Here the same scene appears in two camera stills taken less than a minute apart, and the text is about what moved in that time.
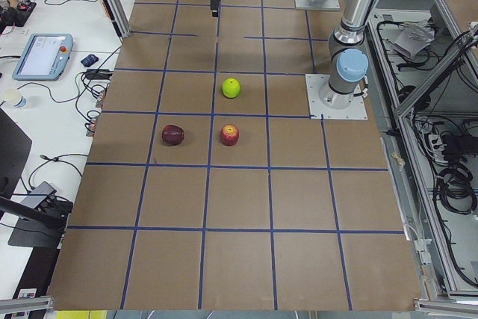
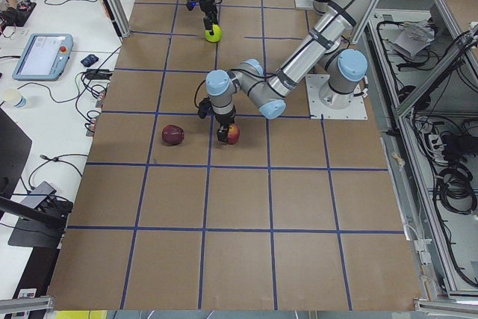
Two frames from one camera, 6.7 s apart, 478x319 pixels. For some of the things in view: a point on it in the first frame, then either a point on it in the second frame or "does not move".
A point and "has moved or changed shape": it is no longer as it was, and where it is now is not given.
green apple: [231, 87] has moved or changed shape
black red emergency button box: [24, 10] does not move
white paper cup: [15, 98] does not move
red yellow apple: [229, 134] does not move
